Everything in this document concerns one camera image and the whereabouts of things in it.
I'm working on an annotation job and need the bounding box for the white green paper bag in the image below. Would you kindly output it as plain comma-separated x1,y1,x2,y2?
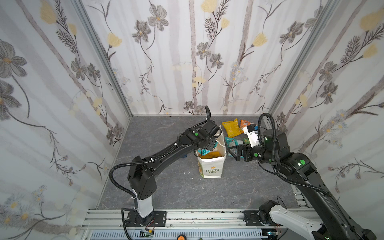
195,134,227,179

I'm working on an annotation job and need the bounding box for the orange black knob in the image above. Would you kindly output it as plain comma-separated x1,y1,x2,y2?
177,235,187,240

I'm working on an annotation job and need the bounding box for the left corner aluminium profile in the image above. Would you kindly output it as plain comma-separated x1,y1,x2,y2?
71,0,134,119

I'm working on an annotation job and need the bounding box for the white slotted cable duct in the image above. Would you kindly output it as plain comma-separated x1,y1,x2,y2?
90,229,268,240

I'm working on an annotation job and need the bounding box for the black mounting plate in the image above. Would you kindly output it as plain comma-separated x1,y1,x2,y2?
243,210,262,227
124,210,167,228

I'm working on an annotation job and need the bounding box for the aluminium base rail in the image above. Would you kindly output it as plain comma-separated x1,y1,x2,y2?
80,208,328,232

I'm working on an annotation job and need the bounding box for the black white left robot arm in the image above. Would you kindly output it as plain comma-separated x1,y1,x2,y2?
109,106,222,226

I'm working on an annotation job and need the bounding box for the small green circuit board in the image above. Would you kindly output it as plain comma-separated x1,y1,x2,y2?
139,230,154,238

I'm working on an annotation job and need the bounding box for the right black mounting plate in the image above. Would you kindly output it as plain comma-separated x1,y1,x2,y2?
243,210,262,227

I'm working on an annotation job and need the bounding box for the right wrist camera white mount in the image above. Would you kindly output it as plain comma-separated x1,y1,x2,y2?
243,124,259,148

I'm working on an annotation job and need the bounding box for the orange yellow snack packet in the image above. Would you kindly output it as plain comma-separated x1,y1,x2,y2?
201,152,222,159

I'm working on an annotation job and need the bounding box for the corner aluminium profile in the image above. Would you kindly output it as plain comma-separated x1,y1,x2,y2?
268,0,341,114
71,0,134,119

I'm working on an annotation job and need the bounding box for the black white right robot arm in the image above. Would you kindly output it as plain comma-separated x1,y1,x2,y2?
227,113,377,240

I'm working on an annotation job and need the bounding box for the teal snack packet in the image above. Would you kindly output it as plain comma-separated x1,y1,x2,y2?
197,149,217,156
225,137,243,148

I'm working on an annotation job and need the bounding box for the right corner aluminium profile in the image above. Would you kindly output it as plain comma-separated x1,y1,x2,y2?
268,0,341,114

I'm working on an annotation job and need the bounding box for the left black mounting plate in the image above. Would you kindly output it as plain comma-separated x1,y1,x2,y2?
124,210,167,228

